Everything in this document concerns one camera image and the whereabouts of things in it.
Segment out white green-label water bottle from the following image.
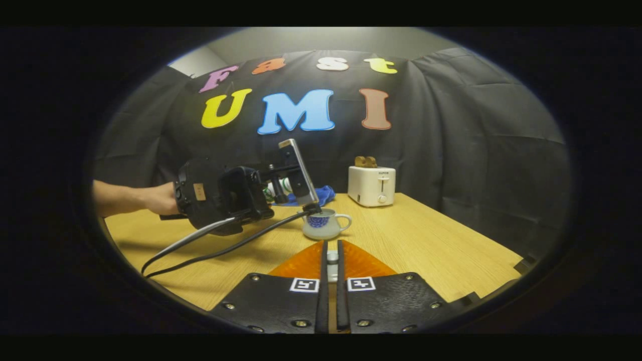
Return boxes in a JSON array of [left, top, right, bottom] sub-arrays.
[[266, 177, 294, 205]]

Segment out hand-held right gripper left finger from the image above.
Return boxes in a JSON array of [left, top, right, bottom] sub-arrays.
[[210, 241, 329, 334]]

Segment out white blue-patterned teacup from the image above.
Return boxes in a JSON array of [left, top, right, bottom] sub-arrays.
[[302, 208, 353, 241]]

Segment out grey cable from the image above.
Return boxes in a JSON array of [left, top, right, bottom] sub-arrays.
[[141, 217, 237, 274]]

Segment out black backdrop cloth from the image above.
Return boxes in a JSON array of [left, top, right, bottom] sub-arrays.
[[93, 48, 572, 251]]

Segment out black cable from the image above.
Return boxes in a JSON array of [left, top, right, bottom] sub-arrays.
[[144, 210, 312, 279]]

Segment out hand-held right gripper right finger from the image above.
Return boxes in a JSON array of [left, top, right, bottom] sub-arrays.
[[336, 240, 460, 334]]

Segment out white toaster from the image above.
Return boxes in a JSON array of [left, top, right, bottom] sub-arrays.
[[348, 166, 396, 208]]

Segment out blue towel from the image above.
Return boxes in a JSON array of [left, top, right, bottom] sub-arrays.
[[280, 186, 336, 207]]

